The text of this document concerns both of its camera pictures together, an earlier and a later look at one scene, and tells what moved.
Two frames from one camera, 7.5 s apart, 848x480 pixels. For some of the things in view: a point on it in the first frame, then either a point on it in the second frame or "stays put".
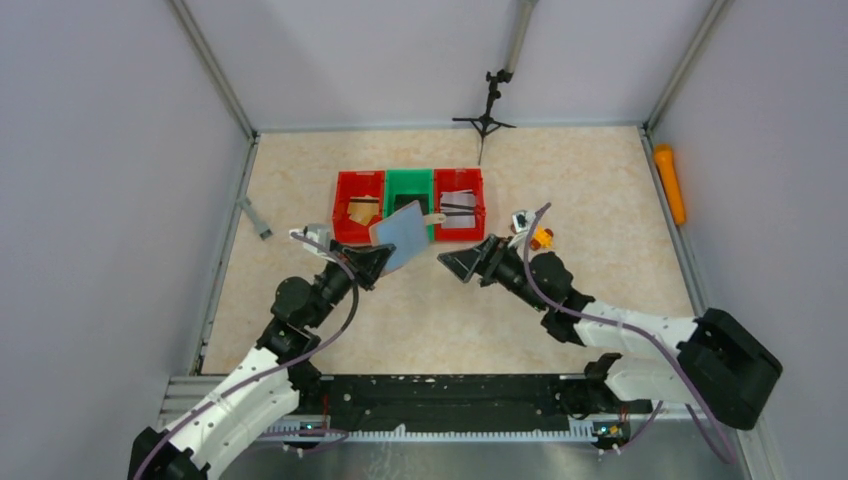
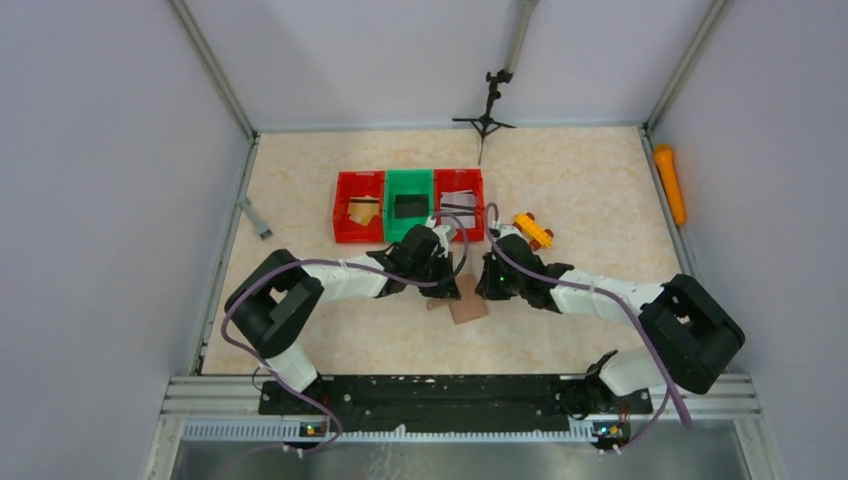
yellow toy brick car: (543, 238) stays put
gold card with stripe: (363, 208) stays put
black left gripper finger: (367, 262) -> (447, 286)
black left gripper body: (332, 284) -> (432, 270)
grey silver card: (459, 198) stays put
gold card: (362, 212) stays put
